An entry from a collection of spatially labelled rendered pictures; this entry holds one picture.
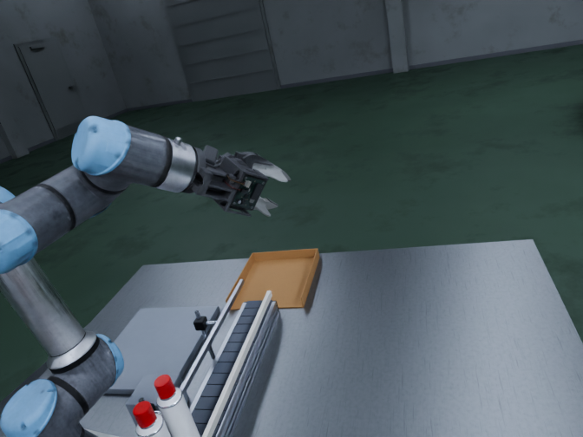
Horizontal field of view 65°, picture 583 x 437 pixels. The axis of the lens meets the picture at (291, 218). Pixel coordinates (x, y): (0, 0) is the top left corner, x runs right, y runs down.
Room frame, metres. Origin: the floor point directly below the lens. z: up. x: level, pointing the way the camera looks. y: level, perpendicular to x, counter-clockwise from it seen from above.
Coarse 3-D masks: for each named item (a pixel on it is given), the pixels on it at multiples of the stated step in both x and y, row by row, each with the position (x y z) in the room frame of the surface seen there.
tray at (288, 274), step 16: (256, 256) 1.55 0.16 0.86; (272, 256) 1.53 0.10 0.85; (288, 256) 1.51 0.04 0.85; (304, 256) 1.49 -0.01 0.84; (256, 272) 1.46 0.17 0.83; (272, 272) 1.44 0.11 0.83; (288, 272) 1.41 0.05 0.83; (304, 272) 1.39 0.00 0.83; (256, 288) 1.36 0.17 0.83; (272, 288) 1.33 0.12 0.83; (288, 288) 1.31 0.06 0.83; (304, 288) 1.24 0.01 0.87; (240, 304) 1.28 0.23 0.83; (288, 304) 1.22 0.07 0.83; (304, 304) 1.20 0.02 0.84
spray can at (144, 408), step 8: (136, 408) 0.65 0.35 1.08; (144, 408) 0.64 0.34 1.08; (152, 408) 0.65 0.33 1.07; (136, 416) 0.63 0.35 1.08; (144, 416) 0.63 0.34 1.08; (152, 416) 0.64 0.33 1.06; (160, 416) 0.66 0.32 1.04; (144, 424) 0.63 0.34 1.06; (152, 424) 0.63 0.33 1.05; (160, 424) 0.64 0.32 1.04; (136, 432) 0.63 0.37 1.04; (144, 432) 0.63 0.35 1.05; (152, 432) 0.62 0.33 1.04; (160, 432) 0.63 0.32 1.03; (168, 432) 0.65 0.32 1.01
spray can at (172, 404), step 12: (156, 384) 0.70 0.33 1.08; (168, 384) 0.70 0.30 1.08; (168, 396) 0.69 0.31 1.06; (180, 396) 0.70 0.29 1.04; (168, 408) 0.68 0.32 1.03; (180, 408) 0.69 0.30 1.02; (168, 420) 0.68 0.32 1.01; (180, 420) 0.68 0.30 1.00; (192, 420) 0.70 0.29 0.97; (180, 432) 0.68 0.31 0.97; (192, 432) 0.69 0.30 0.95
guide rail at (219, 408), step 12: (264, 300) 1.15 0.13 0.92; (264, 312) 1.11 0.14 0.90; (252, 324) 1.05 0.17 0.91; (252, 336) 1.01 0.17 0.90; (240, 360) 0.92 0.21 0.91; (228, 384) 0.84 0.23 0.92; (228, 396) 0.82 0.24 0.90; (216, 408) 0.77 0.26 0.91; (216, 420) 0.75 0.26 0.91; (204, 432) 0.72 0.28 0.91
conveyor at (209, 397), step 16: (256, 304) 1.19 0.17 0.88; (240, 320) 1.13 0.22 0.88; (240, 336) 1.05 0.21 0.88; (256, 336) 1.04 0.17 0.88; (224, 352) 1.00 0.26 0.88; (224, 368) 0.94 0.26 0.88; (208, 384) 0.90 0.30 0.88; (224, 384) 0.88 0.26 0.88; (208, 400) 0.84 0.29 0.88; (208, 416) 0.79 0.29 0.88
